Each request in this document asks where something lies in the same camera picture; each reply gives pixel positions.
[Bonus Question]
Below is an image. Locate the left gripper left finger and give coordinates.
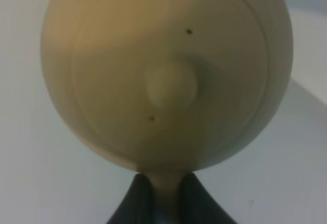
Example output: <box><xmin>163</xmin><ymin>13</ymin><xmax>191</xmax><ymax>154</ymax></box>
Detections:
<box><xmin>107</xmin><ymin>173</ymin><xmax>156</xmax><ymax>224</ymax></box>

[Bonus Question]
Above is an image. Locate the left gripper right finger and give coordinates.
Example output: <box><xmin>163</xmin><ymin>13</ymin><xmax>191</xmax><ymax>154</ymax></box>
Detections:
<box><xmin>178</xmin><ymin>173</ymin><xmax>236</xmax><ymax>224</ymax></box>

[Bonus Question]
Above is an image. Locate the beige ceramic teapot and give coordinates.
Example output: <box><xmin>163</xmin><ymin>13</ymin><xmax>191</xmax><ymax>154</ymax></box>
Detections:
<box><xmin>40</xmin><ymin>0</ymin><xmax>293</xmax><ymax>204</ymax></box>

